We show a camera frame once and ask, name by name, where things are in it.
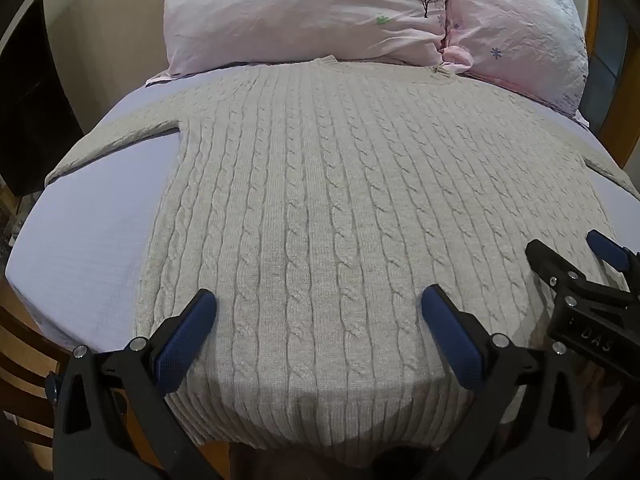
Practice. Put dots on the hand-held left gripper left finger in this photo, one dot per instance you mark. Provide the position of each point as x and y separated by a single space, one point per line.
186 342

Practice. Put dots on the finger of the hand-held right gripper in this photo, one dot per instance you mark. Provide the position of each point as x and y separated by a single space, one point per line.
552 260
607 250

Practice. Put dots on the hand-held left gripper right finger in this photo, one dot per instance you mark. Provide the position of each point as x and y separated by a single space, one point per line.
450 345

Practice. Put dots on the lavender bed sheet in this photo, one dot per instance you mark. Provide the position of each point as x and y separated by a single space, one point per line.
85 245

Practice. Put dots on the dark cabinet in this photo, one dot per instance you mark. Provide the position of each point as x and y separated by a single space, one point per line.
35 105

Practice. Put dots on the pink floral pillow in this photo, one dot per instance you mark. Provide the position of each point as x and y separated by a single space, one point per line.
310 15

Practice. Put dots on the wooden bed frame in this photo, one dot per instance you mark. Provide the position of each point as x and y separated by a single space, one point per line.
30 375

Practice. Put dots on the wooden door frame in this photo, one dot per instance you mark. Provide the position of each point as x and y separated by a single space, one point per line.
607 65

